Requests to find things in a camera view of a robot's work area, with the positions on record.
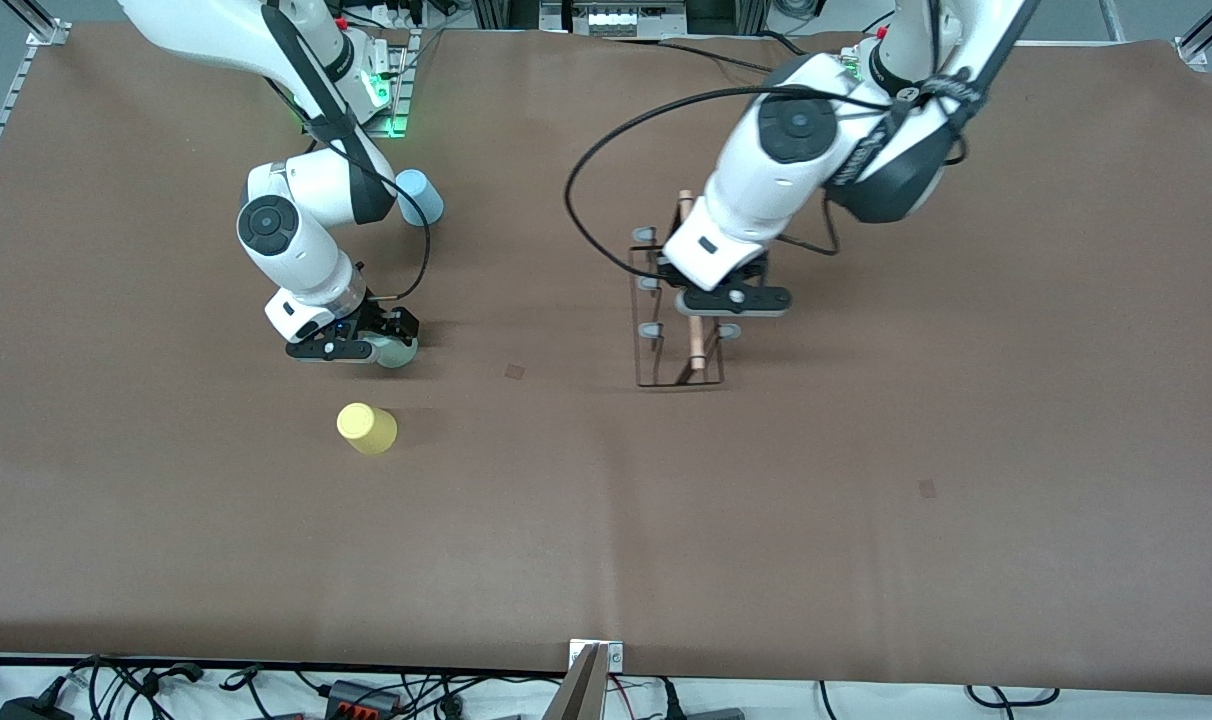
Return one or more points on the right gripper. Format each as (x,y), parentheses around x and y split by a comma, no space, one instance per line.
(375,320)

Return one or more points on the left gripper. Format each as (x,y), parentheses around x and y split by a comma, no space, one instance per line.
(674,274)

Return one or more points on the pale green plastic cup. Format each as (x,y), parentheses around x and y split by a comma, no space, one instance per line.
(398,356)

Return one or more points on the yellow plastic cup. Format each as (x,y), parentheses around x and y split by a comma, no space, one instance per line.
(366,428)

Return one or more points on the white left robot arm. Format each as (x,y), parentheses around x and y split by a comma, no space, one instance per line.
(796,150)

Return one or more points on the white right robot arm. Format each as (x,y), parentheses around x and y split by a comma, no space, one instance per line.
(296,215)

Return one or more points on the light blue plastic cup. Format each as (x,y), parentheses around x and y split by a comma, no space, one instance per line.
(424,198)

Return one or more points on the white power strip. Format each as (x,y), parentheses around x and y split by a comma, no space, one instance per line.
(626,18)

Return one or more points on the brown paper table cover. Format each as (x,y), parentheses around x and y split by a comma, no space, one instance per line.
(606,520)

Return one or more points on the black connector with orange levers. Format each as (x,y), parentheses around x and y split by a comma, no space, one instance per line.
(364,698)

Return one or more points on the black power adapter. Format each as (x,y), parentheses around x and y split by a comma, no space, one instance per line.
(31,708)

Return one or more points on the aluminium corner profile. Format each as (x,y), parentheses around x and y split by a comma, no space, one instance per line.
(1211,30)

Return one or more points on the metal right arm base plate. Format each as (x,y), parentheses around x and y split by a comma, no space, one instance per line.
(398,90)

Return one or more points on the aluminium profile camera post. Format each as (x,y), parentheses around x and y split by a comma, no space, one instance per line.
(584,685)

